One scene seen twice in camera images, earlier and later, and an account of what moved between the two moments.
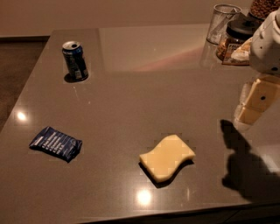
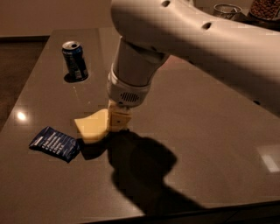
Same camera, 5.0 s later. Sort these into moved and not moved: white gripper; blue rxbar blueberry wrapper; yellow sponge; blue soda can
Moved: white gripper; yellow sponge
Not moved: blue rxbar blueberry wrapper; blue soda can
